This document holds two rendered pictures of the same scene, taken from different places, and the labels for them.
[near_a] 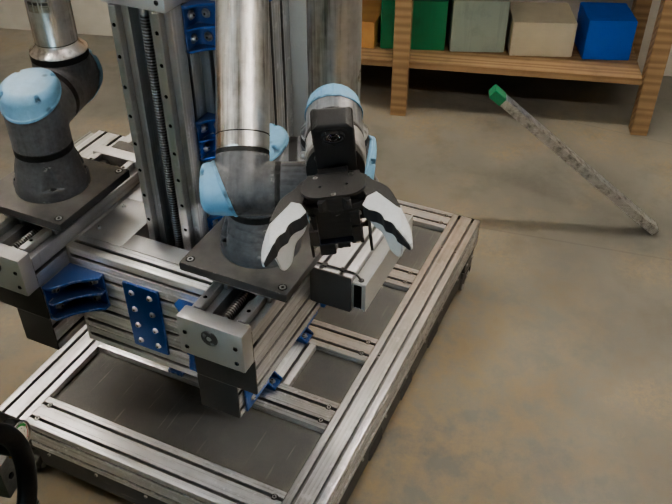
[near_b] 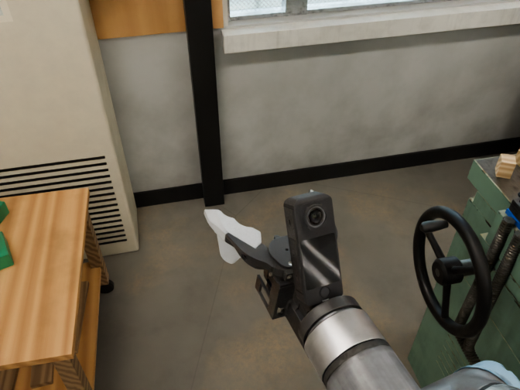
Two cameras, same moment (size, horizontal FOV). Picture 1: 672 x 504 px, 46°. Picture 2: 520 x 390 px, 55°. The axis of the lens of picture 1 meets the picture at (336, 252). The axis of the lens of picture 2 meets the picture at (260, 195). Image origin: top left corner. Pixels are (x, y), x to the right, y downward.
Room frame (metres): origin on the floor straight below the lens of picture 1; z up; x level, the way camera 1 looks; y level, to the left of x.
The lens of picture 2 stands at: (1.06, -0.18, 1.67)
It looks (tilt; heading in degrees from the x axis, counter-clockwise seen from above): 42 degrees down; 157
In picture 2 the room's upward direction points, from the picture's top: straight up
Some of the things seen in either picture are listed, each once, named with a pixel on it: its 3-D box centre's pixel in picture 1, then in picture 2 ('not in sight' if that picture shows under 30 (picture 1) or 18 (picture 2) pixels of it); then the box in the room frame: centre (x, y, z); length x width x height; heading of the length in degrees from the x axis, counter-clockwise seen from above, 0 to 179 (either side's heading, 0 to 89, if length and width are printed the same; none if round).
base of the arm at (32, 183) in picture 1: (47, 162); not in sight; (1.39, 0.59, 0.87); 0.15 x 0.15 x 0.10
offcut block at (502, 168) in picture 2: not in sight; (505, 165); (0.43, 0.71, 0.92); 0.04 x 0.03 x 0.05; 141
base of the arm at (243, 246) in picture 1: (259, 222); not in sight; (1.18, 0.14, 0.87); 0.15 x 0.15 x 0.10
